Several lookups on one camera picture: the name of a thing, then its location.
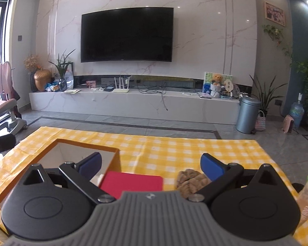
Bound blue snack bags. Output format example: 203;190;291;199
45;81;61;92

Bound teddy bear bouquet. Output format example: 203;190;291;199
210;73;223;98

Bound brown fuzzy cloth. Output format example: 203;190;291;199
176;169;212;199

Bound woven basket bag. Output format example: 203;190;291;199
255;110;267;132

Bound white blue plastic bag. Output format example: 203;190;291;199
64;71;74;90

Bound black cables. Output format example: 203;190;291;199
139;82;167;94

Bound framed wall picture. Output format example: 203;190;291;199
264;1;286;27

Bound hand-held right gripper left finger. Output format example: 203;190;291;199
22;152;117;204

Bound marble television cabinet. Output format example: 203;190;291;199
29;88;240;125

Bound green blue painting board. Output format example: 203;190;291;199
203;72;233;95

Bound blue water jug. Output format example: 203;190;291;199
290;93;305;129

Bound golden acorn ornament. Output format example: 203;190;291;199
34;68;52;92

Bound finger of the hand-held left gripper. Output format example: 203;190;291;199
0;134;16;157

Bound orange cardboard box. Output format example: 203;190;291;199
0;138;121;212

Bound black curved television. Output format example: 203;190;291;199
80;7;174;63

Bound green plant in glass vase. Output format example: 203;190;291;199
48;49;76;91

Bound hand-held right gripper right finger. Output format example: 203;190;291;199
188;153;289;203

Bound dried flowers in vase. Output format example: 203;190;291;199
24;54;40;93

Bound hanging vine plant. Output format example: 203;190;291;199
262;24;293;64

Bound yellow checkered tablecloth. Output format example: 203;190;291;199
0;126;308;246

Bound grey trash can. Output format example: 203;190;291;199
236;96;261;134

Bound long-leaf potted plant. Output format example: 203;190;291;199
249;74;288;117

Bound white router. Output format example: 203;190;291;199
112;75;131;93

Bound red lidded box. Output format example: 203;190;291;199
99;171;163;192

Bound pink desk chair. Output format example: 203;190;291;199
0;61;29;135

